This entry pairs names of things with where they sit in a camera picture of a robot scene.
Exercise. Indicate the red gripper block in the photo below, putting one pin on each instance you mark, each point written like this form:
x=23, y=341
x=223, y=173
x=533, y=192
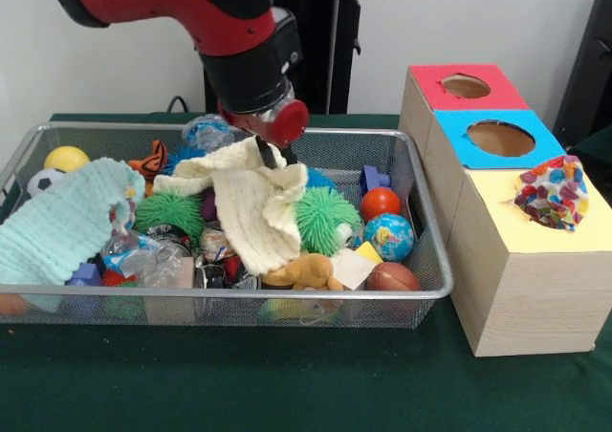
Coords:
x=289, y=123

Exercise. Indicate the cream waffle cloth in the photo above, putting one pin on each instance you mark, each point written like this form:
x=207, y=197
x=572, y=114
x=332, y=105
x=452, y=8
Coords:
x=248, y=212

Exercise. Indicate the clear blue plastic packet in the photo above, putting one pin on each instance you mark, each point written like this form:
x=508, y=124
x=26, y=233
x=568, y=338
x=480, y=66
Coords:
x=205, y=133

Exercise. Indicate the large green spiky ball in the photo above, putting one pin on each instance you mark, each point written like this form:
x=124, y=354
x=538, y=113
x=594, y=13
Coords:
x=330, y=217

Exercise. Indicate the mint green waffle cloth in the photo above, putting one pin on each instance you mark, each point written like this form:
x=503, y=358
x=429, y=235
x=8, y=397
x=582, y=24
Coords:
x=57, y=222

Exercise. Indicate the multicoloured heart print cloth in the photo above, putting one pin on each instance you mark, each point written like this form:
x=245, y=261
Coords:
x=554, y=198

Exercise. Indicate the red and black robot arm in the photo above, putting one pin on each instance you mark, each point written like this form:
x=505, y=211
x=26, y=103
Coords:
x=229, y=35

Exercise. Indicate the wooden box with three holes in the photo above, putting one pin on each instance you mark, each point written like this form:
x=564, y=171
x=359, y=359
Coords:
x=526, y=298

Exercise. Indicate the red ball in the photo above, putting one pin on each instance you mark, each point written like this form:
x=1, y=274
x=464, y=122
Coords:
x=380, y=203

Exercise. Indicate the orange tiger plush toy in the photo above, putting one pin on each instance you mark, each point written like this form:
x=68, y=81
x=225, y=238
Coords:
x=150, y=162

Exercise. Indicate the globe print ball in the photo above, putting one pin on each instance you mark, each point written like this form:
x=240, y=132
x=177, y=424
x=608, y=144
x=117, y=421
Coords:
x=388, y=237

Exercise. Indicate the brown toy football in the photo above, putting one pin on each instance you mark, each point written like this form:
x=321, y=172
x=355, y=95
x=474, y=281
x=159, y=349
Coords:
x=393, y=277

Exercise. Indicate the yellow ball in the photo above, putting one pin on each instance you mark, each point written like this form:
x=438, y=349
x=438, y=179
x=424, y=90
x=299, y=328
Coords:
x=67, y=158

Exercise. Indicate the dark green table cloth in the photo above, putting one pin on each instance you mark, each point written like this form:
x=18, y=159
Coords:
x=287, y=384
x=597, y=146

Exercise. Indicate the black and white soccer ball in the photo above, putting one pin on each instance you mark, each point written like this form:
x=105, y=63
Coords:
x=42, y=181

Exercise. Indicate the black upright panel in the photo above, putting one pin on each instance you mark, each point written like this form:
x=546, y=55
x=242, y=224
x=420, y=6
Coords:
x=590, y=69

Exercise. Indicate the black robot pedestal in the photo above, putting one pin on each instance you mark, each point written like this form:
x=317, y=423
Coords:
x=325, y=45

